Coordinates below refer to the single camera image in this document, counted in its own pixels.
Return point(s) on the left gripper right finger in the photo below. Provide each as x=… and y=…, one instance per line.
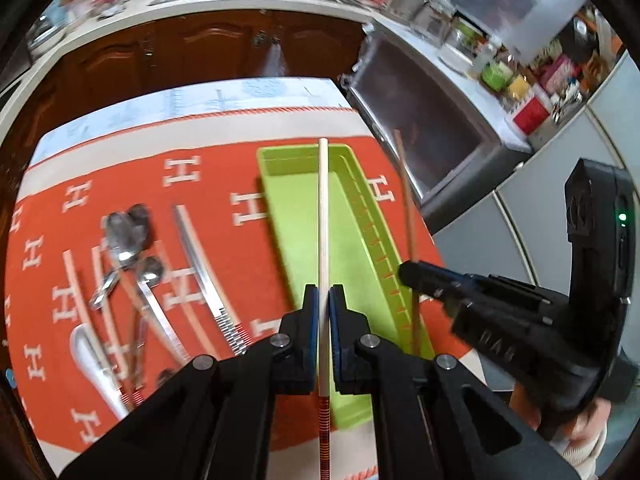
x=351, y=371

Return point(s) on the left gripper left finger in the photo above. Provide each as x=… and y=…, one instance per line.
x=297, y=362

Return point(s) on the white chopstick red striped end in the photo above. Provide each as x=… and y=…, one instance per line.
x=324, y=350

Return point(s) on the brown wooden chopstick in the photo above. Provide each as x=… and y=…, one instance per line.
x=411, y=242

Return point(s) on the pale wooden chopstick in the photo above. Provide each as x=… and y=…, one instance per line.
x=74, y=285

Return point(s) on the brown kitchen cabinets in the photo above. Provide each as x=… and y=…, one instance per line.
x=170, y=53

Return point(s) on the right hand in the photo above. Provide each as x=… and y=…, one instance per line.
x=579, y=431

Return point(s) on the green plastic tray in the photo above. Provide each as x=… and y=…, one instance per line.
x=363, y=255

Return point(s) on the tan wooden chopstick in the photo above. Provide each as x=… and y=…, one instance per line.
x=180, y=284

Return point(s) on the steel fork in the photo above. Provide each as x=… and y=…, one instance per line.
x=137, y=349

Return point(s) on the orange H-pattern cloth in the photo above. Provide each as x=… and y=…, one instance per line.
x=208, y=163

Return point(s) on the dark steel spoon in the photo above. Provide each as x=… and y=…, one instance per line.
x=141, y=224

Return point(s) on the large steel spoon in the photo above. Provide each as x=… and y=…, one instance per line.
x=123, y=247

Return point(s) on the light wooden chopstick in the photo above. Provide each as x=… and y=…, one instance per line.
x=108, y=318

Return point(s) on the red box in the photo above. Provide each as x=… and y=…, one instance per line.
x=530, y=115

